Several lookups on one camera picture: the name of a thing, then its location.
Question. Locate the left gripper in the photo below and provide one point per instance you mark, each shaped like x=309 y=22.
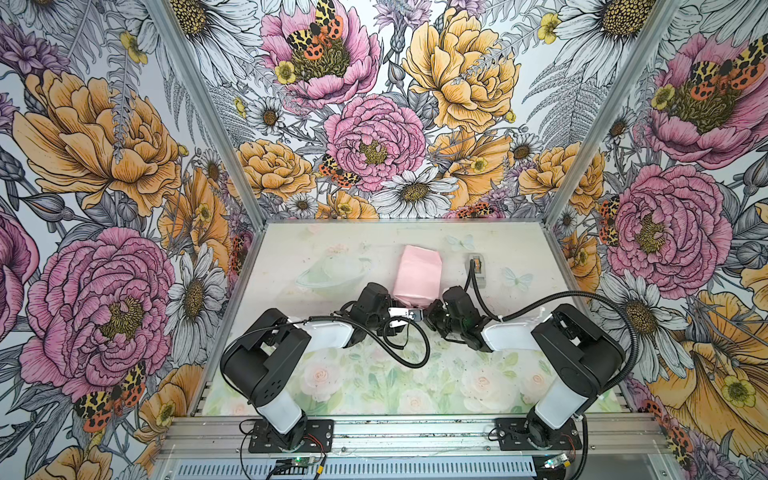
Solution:
x=392 y=303

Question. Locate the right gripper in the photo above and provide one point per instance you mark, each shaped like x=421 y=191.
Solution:
x=429 y=317

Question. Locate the purple wrapping paper sheet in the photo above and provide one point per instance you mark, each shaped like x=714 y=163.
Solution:
x=417 y=283

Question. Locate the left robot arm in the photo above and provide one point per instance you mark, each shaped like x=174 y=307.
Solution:
x=260 y=362

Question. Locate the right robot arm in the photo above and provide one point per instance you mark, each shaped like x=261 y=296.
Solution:
x=586 y=359

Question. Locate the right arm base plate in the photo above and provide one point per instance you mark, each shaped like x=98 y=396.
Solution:
x=523 y=434

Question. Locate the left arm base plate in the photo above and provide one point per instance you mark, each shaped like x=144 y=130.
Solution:
x=308 y=436

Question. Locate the aluminium front rail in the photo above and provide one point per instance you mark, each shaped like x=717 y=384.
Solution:
x=601 y=446

